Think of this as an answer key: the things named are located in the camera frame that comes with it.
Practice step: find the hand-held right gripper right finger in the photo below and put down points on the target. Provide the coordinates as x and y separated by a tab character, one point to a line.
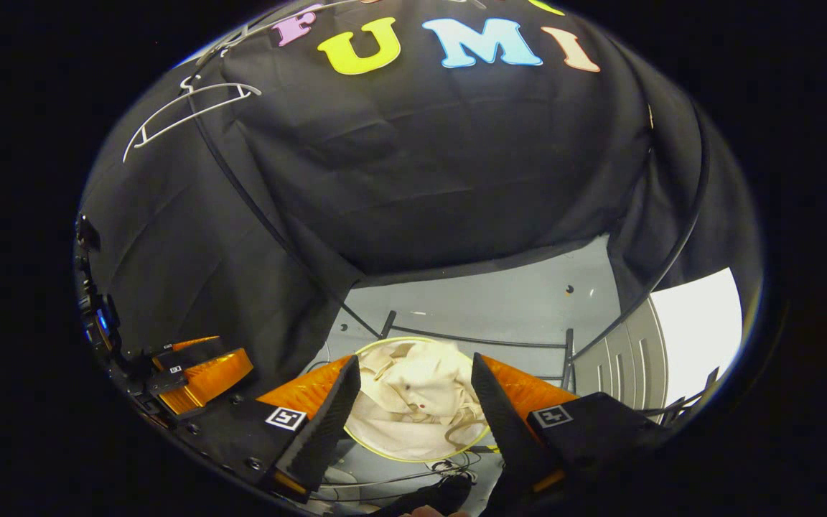
507	431

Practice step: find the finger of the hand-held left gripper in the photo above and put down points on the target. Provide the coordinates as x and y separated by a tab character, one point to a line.
191	354
205	377

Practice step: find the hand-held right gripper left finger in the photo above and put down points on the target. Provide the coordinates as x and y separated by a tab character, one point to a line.
324	424

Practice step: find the yellow-rimmed laundry hamper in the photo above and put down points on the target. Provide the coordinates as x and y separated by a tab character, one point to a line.
413	454

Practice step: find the cream button shirt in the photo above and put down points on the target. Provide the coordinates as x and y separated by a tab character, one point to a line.
421	388

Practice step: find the white hanger with thick arms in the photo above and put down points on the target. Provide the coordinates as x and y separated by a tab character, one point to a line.
241	32

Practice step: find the black metal clothes rack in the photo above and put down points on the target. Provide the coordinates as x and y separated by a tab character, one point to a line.
255	208

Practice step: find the grey ribbed cabinet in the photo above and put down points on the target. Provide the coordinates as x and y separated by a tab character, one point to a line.
622	359

